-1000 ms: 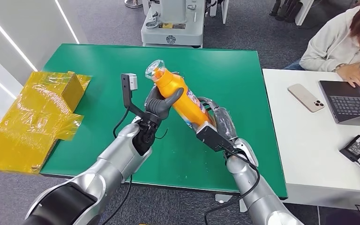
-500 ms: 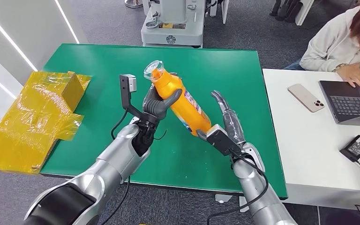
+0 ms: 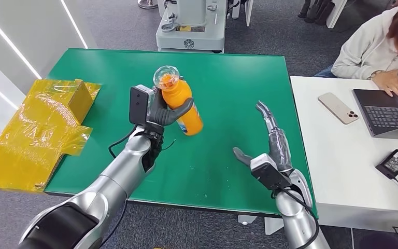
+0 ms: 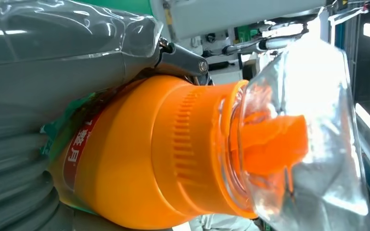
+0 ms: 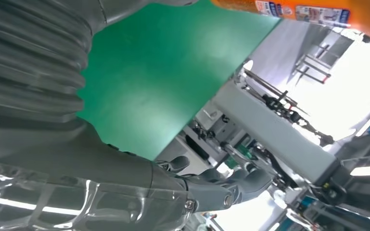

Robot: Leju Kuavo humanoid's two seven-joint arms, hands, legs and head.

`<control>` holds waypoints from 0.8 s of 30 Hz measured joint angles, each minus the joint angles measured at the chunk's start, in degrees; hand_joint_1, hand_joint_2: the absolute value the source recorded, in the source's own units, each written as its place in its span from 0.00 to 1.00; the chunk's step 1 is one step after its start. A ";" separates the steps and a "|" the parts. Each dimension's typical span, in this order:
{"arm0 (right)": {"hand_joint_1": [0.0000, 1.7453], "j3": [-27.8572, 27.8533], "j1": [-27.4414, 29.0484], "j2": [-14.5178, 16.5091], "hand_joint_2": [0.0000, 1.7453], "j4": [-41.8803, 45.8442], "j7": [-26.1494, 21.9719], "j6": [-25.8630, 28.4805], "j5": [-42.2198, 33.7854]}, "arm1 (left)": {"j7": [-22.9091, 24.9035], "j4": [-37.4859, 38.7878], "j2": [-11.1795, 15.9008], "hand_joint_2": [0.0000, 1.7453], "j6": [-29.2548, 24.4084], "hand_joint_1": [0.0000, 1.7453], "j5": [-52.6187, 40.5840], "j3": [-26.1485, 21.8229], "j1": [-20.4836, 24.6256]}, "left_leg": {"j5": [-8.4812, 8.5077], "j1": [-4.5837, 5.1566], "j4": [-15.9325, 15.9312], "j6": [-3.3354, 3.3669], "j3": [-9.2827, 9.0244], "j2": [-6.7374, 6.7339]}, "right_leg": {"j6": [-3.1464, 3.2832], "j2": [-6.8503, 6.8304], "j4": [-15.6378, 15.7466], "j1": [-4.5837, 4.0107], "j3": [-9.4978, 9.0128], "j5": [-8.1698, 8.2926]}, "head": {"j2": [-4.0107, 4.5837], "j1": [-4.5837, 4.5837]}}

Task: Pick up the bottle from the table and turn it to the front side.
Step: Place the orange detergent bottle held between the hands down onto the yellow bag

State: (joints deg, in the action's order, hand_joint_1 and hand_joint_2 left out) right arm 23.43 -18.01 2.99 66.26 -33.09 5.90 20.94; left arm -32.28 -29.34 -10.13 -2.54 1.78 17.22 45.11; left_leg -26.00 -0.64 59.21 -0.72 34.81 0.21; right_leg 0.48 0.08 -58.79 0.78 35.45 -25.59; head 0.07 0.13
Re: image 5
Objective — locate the green table mat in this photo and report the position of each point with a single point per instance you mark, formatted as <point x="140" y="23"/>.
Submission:
<point x="156" y="79"/>

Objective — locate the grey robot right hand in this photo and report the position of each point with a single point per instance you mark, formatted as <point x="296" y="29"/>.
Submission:
<point x="76" y="153"/>

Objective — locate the pale grey column machine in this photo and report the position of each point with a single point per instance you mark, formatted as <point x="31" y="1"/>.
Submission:
<point x="268" y="127"/>

